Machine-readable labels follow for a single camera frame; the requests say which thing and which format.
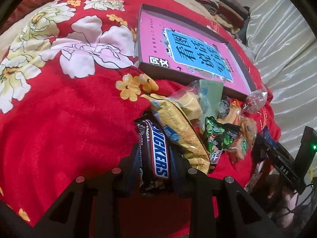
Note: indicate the white satin curtain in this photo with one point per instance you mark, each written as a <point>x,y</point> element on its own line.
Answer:
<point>284,47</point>

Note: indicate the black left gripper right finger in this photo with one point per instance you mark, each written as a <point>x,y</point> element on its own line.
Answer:
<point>219,207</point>

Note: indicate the clear red candy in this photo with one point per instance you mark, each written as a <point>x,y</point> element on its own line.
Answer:
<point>255,101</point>

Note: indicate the brown Snickers bar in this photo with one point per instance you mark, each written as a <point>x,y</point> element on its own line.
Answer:
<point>154,165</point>

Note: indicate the red floral blanket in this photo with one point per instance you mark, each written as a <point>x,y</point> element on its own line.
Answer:
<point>69,97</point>

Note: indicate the orange cracker packet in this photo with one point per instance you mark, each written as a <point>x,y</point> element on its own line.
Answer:
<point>244,141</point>

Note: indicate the green cartoon pea snack packet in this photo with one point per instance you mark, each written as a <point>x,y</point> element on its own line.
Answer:
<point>219,138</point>

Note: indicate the stack of folded clothes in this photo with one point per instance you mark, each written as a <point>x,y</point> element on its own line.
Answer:
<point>230,14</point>

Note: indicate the yellow snack packet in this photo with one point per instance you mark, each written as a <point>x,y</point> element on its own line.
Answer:
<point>179,130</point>

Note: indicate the pink book with blue label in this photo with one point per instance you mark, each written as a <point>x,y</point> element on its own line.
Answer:
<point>190,52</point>

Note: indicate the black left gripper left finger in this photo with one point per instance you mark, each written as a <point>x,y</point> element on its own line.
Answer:
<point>90,207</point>

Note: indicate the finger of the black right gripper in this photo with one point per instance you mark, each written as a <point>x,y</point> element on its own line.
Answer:
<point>292,170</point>

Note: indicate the right hand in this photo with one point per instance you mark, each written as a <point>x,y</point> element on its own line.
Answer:
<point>283,201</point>

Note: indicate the blue foil snack packet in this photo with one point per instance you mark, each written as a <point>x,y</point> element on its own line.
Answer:
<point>268,138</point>

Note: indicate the grey cardboard box tray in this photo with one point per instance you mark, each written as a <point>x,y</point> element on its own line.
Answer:
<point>193,54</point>

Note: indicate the clear brown cookie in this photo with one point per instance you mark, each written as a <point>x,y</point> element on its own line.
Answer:
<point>229,111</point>

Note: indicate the green clear pastry packet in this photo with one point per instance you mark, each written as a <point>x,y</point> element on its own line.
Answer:
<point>198,100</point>

